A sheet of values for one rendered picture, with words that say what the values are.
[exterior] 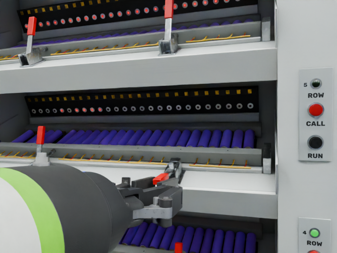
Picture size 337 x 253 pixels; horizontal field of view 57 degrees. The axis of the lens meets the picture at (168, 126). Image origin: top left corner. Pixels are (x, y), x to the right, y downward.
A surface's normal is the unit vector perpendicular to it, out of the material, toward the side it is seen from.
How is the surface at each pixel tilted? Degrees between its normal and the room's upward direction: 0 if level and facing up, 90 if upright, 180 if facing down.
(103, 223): 79
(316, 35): 90
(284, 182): 90
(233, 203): 110
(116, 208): 73
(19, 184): 35
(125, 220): 92
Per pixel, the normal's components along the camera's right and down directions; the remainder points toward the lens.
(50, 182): 0.55, -0.83
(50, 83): -0.29, 0.44
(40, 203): 0.73, -0.65
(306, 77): -0.32, 0.11
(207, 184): -0.15, -0.90
